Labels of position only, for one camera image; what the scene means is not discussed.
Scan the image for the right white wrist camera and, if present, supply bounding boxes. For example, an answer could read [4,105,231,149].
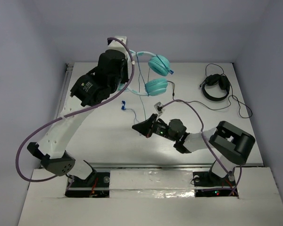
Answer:
[154,102,165,116]

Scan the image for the blue headphone cable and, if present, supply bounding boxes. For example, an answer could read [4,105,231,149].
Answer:
[121,51,174,125]

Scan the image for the teal cat-ear headphones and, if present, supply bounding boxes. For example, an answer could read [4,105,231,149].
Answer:
[125,50,174,97]

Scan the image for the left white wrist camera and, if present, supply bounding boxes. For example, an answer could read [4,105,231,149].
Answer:
[108,36,127,52]

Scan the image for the black headset cable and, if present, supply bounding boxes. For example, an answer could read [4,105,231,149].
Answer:
[166,63,253,119]

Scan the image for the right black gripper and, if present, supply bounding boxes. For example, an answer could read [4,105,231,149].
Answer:
[133,113,177,142]

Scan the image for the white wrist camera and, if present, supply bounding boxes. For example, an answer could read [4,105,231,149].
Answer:
[154,102,165,116]
[108,36,127,52]

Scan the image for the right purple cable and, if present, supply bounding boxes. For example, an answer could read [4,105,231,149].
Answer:
[164,99,241,197]

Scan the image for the black headset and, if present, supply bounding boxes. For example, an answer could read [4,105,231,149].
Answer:
[199,73,232,102]

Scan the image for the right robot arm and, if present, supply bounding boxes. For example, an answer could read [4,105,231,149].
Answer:
[132,114,255,188]

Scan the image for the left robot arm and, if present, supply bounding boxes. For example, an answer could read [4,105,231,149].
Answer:
[27,49,128,187]

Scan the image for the left aluminium side rail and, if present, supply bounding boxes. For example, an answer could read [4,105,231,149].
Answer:
[54,63,74,118]

